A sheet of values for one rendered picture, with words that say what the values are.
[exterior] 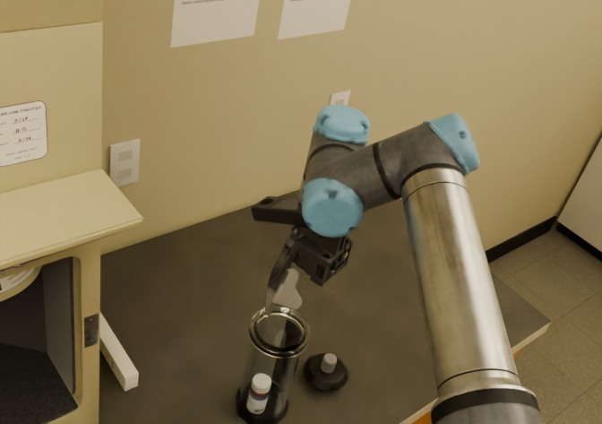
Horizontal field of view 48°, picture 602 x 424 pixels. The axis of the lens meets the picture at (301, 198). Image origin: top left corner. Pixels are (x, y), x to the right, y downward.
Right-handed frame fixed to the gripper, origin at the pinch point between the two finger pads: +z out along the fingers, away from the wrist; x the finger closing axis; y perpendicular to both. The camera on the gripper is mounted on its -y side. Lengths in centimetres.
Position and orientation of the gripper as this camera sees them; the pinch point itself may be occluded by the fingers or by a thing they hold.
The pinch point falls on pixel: (288, 290)
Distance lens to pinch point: 113.1
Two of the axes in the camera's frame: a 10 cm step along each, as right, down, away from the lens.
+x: 5.8, -4.1, 7.1
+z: -1.8, 7.8, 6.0
